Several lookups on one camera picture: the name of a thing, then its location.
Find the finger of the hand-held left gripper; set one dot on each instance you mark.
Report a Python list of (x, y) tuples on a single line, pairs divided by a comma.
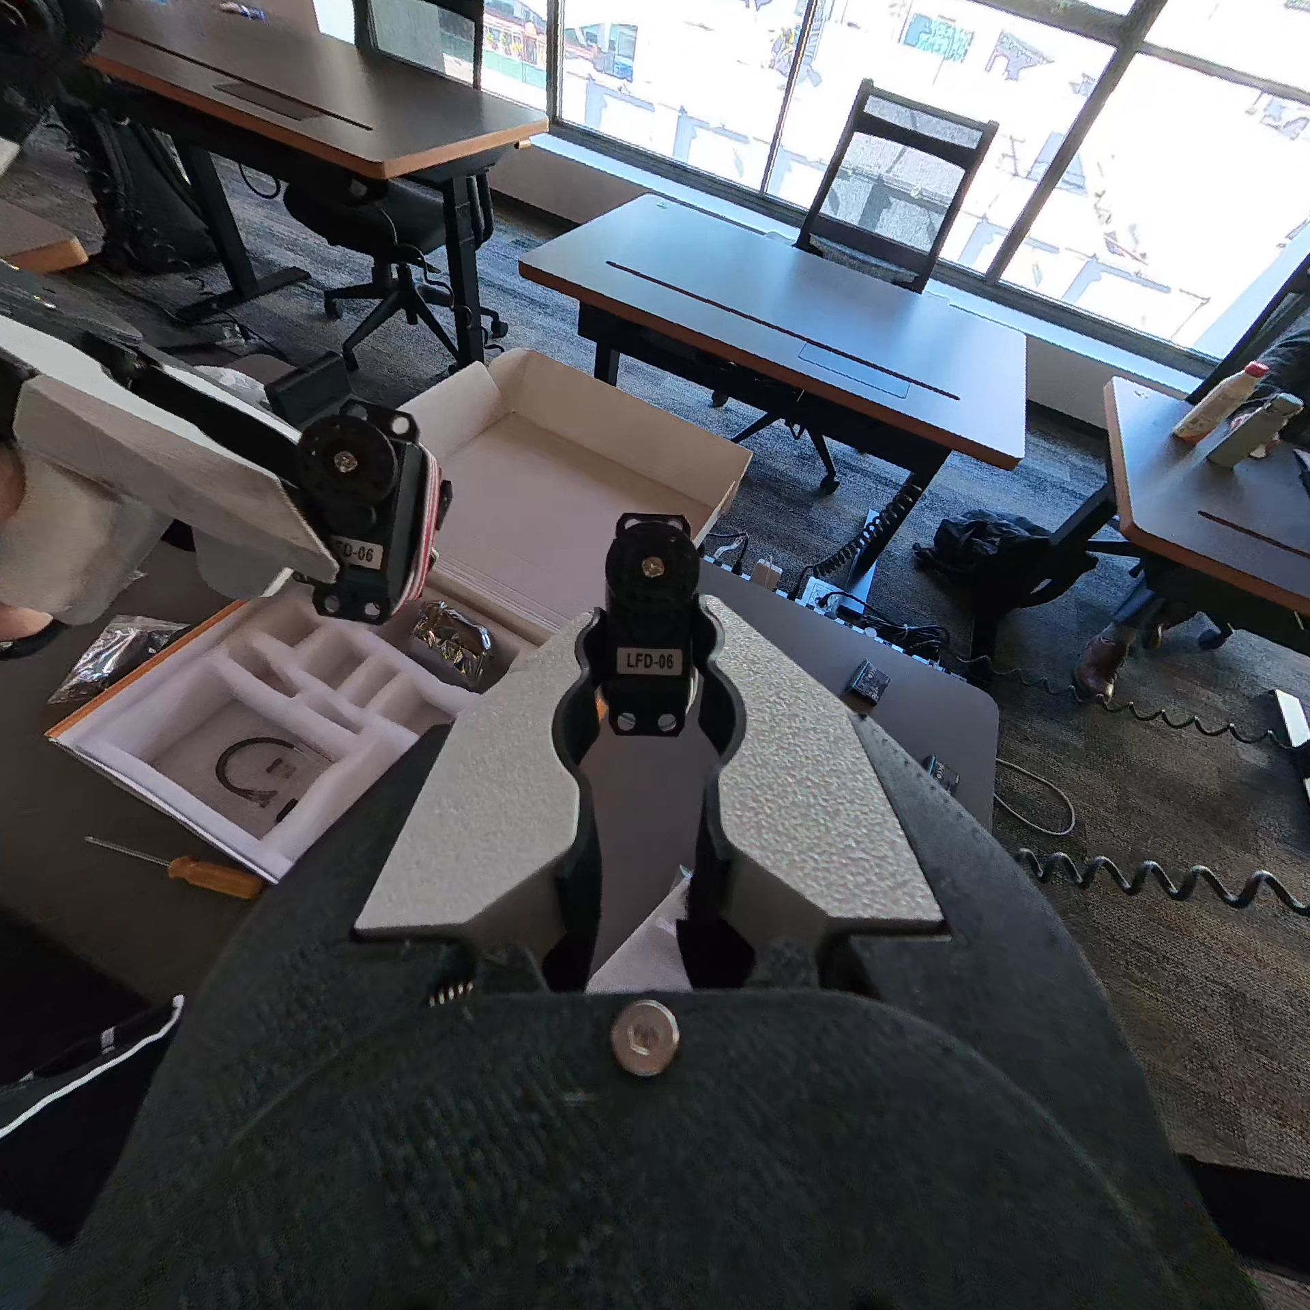
[(61, 348), (184, 471)]

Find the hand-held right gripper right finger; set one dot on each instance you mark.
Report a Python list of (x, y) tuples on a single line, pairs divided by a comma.
[(819, 819)]

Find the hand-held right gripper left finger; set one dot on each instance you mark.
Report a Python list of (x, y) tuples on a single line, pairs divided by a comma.
[(481, 819)]

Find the white foam tray insert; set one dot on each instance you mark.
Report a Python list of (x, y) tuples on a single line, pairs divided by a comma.
[(337, 665)]

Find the white and orange cardboard box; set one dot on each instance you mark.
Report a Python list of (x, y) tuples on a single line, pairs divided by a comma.
[(573, 481)]

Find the person's left hand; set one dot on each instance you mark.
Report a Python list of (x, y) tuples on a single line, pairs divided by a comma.
[(25, 632)]

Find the crumpled grey plastic bag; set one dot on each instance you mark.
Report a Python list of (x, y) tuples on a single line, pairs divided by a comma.
[(236, 384)]

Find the silver foil bag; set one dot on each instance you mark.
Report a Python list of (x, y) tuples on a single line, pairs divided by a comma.
[(113, 655), (451, 640)]

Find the small black part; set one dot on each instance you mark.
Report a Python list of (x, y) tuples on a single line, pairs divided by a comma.
[(942, 775), (871, 683)]

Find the black adapter block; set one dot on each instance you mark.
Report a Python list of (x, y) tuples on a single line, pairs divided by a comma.
[(308, 389)]

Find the black backpack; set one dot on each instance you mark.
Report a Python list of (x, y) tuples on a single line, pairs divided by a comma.
[(144, 194)]

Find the white power strip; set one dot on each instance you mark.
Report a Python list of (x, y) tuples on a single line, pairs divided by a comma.
[(871, 615)]

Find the black office chair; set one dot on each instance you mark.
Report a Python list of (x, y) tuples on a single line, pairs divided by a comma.
[(400, 236), (788, 429)]

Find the black bag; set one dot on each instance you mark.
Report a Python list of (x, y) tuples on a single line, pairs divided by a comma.
[(1003, 558)]

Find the person's striped black shirt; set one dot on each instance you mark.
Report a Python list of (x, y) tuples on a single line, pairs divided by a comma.
[(61, 1106)]

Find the white bottle with red cap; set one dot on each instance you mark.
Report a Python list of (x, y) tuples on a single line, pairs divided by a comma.
[(1218, 404)]

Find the grey bottle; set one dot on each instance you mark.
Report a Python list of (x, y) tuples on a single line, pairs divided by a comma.
[(1254, 429)]

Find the black mesh-back chair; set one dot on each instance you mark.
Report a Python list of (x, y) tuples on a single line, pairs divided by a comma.
[(900, 184)]

